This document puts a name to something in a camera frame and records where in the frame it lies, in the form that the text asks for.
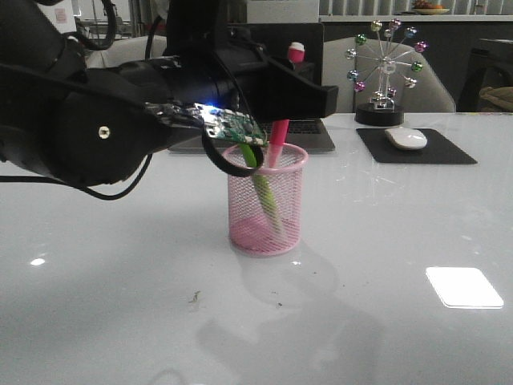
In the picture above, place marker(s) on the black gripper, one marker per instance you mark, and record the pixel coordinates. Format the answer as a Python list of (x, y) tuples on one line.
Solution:
[(230, 69)]

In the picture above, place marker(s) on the pink marker pen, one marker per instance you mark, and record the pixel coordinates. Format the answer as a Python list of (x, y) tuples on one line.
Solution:
[(296, 54)]

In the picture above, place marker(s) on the green marker pen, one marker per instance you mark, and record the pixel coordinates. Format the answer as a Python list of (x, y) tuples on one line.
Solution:
[(253, 158)]

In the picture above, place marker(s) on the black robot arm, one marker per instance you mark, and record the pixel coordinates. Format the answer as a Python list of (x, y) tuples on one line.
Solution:
[(85, 126)]

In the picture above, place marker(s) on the pink mesh pen holder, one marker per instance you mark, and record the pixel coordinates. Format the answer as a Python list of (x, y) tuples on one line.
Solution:
[(248, 227)]

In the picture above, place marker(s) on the grey open laptop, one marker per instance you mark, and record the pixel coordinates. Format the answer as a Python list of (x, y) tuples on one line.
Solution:
[(275, 38)]

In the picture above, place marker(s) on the green circuit board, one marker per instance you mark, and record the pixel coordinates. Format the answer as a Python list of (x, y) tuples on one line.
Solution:
[(216, 123)]

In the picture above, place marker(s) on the right grey armchair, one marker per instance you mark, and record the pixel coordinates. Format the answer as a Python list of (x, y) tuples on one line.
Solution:
[(352, 69)]

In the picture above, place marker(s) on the grey armchair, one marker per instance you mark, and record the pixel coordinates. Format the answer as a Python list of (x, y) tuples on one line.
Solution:
[(130, 52), (352, 69)]

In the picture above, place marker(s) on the ferris wheel desk ornament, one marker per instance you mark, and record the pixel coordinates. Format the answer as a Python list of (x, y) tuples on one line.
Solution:
[(386, 63)]

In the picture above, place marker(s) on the white computer mouse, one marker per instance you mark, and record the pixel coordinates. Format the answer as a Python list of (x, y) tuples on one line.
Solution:
[(406, 138)]

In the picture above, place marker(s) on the fruit bowl on counter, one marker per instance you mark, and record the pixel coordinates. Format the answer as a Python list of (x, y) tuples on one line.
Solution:
[(423, 7)]

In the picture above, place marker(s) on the black mouse pad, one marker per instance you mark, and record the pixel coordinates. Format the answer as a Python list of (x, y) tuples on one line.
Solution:
[(438, 149)]

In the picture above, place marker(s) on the left grey armchair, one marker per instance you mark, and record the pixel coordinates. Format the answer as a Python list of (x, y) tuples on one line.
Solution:
[(130, 52)]

